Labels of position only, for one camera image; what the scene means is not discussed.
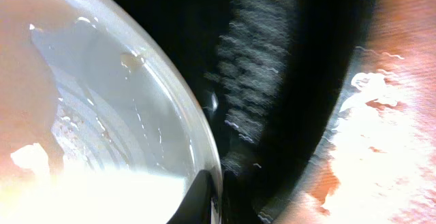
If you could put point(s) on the light grey plate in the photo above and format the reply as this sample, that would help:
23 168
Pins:
97 124

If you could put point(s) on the black round tray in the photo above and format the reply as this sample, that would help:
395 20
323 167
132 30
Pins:
267 74

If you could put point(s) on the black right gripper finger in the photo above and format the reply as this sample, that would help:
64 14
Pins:
199 205

